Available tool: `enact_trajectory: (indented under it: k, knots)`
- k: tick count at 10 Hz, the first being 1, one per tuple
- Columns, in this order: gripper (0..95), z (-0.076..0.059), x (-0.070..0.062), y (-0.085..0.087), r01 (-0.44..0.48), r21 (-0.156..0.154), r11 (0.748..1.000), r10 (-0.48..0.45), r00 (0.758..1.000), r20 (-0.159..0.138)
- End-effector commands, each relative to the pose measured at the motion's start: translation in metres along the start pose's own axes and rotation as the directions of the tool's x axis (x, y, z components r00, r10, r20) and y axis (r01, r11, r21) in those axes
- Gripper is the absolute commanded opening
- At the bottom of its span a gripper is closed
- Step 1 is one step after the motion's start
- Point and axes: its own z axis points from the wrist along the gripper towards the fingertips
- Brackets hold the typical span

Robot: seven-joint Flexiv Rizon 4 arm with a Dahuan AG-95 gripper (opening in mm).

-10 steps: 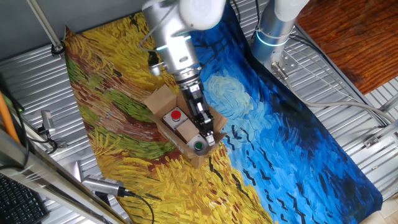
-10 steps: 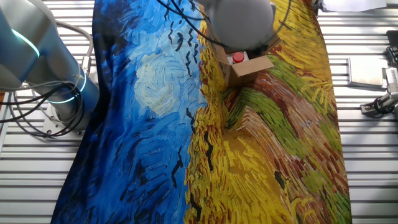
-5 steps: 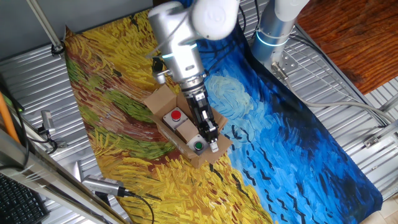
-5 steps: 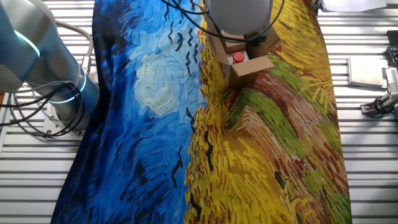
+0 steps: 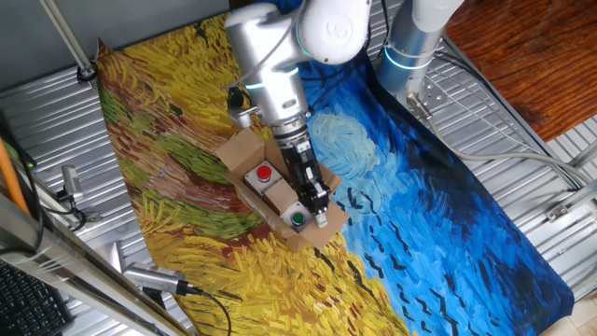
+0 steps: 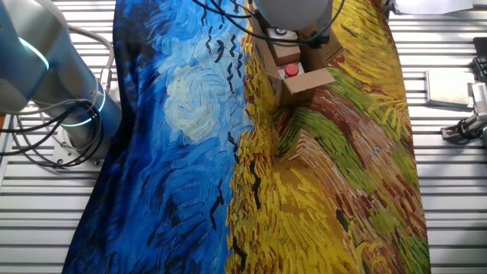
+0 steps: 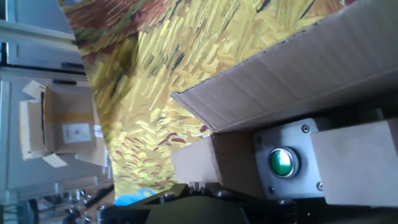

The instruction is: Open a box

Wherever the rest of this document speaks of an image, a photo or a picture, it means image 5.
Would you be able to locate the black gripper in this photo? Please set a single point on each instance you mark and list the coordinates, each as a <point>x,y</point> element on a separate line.
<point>298,163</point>

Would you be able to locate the brown cardboard box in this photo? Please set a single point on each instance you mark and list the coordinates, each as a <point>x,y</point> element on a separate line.
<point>240,151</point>

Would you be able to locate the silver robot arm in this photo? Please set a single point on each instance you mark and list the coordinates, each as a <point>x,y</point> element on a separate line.
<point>275,56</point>

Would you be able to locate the Van Gogh print tablecloth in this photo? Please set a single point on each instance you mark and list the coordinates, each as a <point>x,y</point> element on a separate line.
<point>443,210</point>

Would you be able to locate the shiny metal plate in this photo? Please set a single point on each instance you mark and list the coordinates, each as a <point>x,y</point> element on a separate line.
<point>114,256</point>

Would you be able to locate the grey metal clamp tool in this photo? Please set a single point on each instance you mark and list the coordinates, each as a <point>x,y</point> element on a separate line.
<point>72,182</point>

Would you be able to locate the slanted metal rod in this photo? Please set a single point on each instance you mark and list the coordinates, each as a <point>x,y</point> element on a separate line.
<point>67,35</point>

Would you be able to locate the black keyboard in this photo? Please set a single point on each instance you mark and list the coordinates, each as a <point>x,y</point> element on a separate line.
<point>28,303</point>

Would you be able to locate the orange pole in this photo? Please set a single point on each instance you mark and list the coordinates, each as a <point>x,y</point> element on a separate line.
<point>11,182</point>

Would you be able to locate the green button switch box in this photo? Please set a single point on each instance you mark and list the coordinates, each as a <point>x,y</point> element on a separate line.
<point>297,218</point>

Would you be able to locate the red button switch box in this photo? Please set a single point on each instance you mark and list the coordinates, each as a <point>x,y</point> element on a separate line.
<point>264,173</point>

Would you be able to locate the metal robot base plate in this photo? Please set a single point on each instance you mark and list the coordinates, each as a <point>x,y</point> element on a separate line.
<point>434,95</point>

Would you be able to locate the silver ribbed depth camera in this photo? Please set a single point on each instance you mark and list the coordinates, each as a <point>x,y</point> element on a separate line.
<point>154,277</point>

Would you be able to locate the aluminium corner bracket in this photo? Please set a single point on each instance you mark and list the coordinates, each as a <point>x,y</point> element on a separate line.
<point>566,205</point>

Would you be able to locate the aluminium frame bar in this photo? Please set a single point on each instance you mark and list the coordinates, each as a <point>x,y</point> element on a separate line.
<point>70,266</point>

